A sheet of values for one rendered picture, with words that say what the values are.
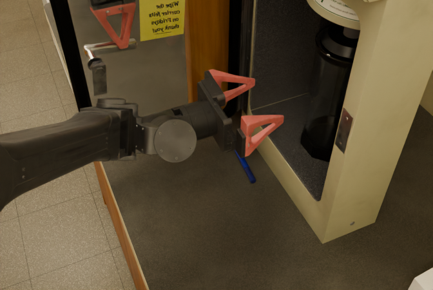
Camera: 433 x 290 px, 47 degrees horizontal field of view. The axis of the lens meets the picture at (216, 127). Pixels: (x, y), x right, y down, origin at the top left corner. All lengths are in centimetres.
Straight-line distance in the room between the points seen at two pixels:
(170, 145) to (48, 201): 162
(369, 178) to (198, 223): 31
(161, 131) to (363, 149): 29
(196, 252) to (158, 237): 7
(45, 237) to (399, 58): 171
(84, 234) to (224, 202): 122
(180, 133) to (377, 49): 26
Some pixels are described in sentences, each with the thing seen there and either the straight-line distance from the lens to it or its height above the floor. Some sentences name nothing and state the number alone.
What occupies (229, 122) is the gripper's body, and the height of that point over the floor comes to 120.
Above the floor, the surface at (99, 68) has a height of 121.
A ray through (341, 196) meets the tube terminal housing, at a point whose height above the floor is 107.
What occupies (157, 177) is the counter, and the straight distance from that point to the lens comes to 98.
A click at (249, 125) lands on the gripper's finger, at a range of 70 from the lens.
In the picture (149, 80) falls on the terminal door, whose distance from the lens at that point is 87.
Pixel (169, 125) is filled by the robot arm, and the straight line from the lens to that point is 64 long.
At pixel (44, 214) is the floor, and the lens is 220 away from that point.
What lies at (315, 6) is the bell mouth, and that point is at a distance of 72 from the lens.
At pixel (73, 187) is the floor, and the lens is 225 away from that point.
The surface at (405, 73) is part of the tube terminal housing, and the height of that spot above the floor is 129.
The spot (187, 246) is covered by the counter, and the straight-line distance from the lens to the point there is 88.
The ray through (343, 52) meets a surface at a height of 125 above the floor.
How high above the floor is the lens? 168
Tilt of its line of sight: 44 degrees down
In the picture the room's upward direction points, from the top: straight up
